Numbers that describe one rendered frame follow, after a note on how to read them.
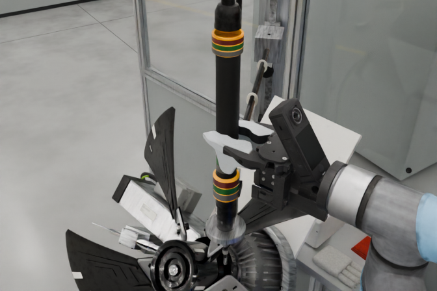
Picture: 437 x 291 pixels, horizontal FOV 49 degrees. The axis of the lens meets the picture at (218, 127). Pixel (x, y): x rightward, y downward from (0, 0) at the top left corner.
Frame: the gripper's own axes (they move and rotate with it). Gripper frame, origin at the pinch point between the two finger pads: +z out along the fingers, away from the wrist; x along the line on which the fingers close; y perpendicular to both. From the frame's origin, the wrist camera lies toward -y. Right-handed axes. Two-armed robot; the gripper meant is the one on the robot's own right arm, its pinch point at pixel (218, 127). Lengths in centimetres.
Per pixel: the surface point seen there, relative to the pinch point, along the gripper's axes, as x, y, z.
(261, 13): 61, 6, 30
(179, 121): 87, 75, 86
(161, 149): 13.9, 23.4, 26.2
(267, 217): 8.3, 22.0, -5.2
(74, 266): -7, 51, 38
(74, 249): -6, 47, 38
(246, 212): 11.1, 26.4, 1.2
